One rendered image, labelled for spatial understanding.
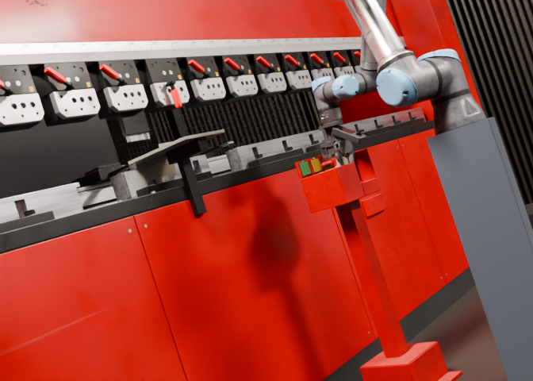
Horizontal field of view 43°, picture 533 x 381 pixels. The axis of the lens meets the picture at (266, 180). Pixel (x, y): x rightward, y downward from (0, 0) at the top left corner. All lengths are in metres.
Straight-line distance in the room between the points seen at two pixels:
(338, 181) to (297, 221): 0.35
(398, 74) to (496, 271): 0.62
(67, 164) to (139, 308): 0.94
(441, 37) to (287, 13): 1.15
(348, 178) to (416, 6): 1.95
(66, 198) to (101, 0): 0.69
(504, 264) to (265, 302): 0.76
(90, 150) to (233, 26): 0.75
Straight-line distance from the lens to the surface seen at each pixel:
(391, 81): 1.96
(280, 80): 2.88
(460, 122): 2.02
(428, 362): 2.37
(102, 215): 1.89
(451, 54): 2.07
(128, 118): 2.24
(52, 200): 1.96
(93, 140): 2.80
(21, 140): 2.62
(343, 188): 2.20
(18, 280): 1.72
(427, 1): 4.00
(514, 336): 2.10
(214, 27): 2.67
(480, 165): 2.01
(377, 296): 2.33
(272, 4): 3.05
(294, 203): 2.50
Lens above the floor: 0.76
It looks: 1 degrees up
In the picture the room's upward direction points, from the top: 18 degrees counter-clockwise
